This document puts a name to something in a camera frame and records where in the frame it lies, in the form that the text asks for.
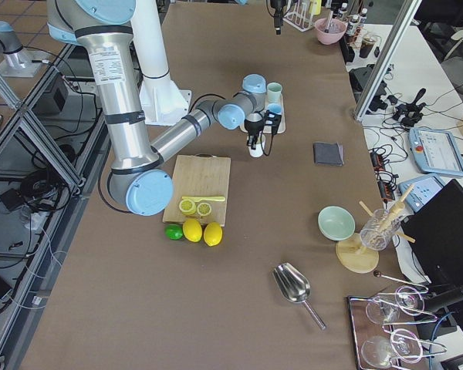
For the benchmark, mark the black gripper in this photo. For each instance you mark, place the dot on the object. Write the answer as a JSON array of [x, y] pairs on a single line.
[[253, 125]]

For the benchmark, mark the white cup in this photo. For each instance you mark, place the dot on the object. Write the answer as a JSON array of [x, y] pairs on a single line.
[[257, 150]]

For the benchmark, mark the light blue cup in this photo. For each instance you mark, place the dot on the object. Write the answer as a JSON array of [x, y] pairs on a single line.
[[273, 109]]

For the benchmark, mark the mint green cup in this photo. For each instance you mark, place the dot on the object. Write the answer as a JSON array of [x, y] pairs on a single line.
[[274, 92]]

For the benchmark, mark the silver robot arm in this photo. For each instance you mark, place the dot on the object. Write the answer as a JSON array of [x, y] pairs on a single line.
[[103, 29]]

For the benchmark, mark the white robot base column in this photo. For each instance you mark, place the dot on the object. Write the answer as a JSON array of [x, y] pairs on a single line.
[[162, 101]]

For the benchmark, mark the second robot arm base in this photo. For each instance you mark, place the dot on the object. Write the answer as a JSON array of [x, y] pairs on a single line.
[[19, 62]]

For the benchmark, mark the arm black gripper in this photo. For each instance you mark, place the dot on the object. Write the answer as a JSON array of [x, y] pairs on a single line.
[[278, 9]]

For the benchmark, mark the white serving tray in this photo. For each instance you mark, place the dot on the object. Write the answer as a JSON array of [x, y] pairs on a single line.
[[267, 129]]

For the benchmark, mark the mirrored glass holder tray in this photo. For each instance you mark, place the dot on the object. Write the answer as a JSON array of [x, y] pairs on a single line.
[[363, 328]]

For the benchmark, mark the wooden cutting board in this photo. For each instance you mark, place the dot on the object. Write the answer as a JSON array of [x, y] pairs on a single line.
[[197, 176]]

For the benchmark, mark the folded dark grey cloth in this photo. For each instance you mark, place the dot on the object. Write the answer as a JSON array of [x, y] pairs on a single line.
[[330, 154]]

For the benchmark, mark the yellow plastic knife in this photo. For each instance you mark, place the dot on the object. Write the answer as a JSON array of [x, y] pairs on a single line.
[[204, 198]]

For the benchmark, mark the right lemon half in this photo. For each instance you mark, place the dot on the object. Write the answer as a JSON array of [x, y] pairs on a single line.
[[203, 209]]

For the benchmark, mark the lemon half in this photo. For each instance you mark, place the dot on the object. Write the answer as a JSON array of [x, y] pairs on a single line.
[[203, 209], [187, 207]]

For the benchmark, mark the left lemon half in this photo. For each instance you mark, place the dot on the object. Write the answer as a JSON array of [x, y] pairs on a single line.
[[187, 207]]

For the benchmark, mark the right whole lemon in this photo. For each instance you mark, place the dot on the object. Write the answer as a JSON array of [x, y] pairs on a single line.
[[213, 234]]

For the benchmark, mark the whole lemon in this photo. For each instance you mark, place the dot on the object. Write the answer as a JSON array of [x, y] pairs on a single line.
[[192, 230], [213, 234]]

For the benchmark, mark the left whole lemon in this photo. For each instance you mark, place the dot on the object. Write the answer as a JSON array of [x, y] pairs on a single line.
[[192, 230]]

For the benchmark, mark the mint green bowl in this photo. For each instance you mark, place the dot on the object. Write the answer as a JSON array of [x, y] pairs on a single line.
[[336, 223]]

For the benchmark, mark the green lime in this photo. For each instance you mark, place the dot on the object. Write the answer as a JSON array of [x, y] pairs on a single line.
[[174, 231]]

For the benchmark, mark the pink bowl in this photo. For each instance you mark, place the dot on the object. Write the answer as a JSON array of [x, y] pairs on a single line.
[[328, 35]]

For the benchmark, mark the wooden mug tree stand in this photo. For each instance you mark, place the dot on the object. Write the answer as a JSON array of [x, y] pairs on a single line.
[[358, 258]]

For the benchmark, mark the iced coffee cup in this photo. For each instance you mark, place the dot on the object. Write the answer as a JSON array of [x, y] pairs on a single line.
[[367, 44]]

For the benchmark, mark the metal scoop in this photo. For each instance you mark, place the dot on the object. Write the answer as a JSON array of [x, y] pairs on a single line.
[[295, 287]]

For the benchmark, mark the clear glass mug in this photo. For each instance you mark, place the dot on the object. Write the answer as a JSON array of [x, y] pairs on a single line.
[[379, 230]]

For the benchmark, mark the black game controller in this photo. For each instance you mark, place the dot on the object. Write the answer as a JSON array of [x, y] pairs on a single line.
[[408, 114]]

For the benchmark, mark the blue teach pendant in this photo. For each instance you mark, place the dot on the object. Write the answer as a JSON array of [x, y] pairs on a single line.
[[435, 151], [425, 187]]

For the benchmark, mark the small wooden spoon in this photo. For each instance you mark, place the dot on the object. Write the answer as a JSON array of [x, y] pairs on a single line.
[[379, 274]]

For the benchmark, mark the black laptop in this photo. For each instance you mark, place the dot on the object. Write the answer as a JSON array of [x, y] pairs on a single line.
[[438, 232]]

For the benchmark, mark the upper left wine glass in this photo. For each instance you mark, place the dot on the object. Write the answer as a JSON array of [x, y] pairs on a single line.
[[381, 310]]

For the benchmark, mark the wine glass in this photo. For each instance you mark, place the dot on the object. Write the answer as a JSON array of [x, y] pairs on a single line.
[[406, 346], [379, 352], [409, 298], [381, 310]]

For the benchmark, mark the upper right wine glass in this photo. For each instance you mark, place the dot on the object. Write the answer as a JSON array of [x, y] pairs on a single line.
[[409, 298]]

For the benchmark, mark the lower left wine glass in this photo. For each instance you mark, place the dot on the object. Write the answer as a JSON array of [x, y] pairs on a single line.
[[379, 352]]

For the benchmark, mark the lower right wine glass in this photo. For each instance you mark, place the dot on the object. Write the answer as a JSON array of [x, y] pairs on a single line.
[[406, 346]]

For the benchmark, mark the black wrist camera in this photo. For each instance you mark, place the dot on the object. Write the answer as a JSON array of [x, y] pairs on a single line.
[[272, 120]]

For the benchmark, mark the white wire dish rack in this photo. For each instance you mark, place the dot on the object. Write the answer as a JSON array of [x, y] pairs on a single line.
[[301, 13]]

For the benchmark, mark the aluminium frame post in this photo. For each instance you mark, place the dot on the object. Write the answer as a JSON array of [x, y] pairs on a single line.
[[403, 20]]

